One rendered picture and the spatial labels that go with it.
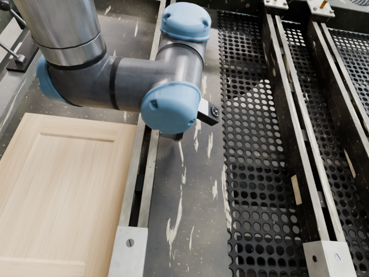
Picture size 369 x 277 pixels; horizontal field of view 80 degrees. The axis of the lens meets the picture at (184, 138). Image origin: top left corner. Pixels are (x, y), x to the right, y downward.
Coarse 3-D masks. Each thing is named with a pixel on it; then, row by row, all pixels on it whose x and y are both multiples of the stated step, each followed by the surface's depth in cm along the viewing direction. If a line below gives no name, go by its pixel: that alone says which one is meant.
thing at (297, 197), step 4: (292, 176) 62; (296, 176) 60; (292, 180) 62; (296, 180) 60; (292, 184) 62; (296, 184) 60; (296, 188) 60; (296, 192) 60; (296, 196) 59; (300, 196) 58; (296, 200) 59; (300, 200) 57
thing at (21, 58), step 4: (0, 44) 60; (4, 48) 61; (8, 48) 62; (8, 52) 63; (12, 52) 63; (16, 56) 64; (20, 56) 65; (24, 56) 65; (16, 60) 64; (20, 60) 64
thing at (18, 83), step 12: (36, 60) 69; (12, 72) 64; (0, 84) 61; (12, 84) 62; (24, 84) 64; (0, 96) 59; (12, 96) 60; (0, 108) 58; (12, 108) 60; (0, 120) 57; (0, 132) 57
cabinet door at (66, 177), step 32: (32, 128) 58; (64, 128) 60; (96, 128) 61; (128, 128) 62; (32, 160) 54; (64, 160) 55; (96, 160) 56; (128, 160) 57; (0, 192) 49; (32, 192) 51; (64, 192) 52; (96, 192) 53; (0, 224) 47; (32, 224) 47; (64, 224) 48; (96, 224) 49; (0, 256) 44; (32, 256) 45; (64, 256) 45; (96, 256) 46
